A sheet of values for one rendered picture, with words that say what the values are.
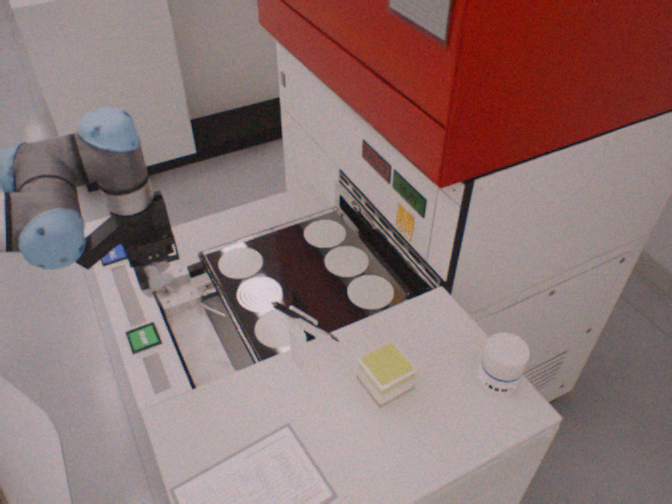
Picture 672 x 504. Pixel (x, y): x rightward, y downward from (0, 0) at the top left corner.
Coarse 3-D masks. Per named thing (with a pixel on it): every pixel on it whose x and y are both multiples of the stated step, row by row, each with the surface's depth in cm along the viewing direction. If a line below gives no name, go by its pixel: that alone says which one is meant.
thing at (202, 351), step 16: (176, 288) 129; (176, 320) 122; (192, 320) 122; (208, 320) 122; (176, 336) 119; (192, 336) 119; (208, 336) 119; (192, 352) 116; (208, 352) 116; (224, 352) 116; (192, 368) 113; (208, 368) 113; (224, 368) 113
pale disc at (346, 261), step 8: (336, 248) 136; (344, 248) 136; (352, 248) 136; (328, 256) 134; (336, 256) 134; (344, 256) 134; (352, 256) 134; (360, 256) 134; (328, 264) 132; (336, 264) 132; (344, 264) 132; (352, 264) 132; (360, 264) 132; (336, 272) 130; (344, 272) 130; (352, 272) 130; (360, 272) 130
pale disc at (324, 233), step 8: (312, 224) 142; (320, 224) 142; (328, 224) 142; (336, 224) 142; (304, 232) 140; (312, 232) 140; (320, 232) 140; (328, 232) 140; (336, 232) 140; (344, 232) 140; (312, 240) 138; (320, 240) 138; (328, 240) 138; (336, 240) 138
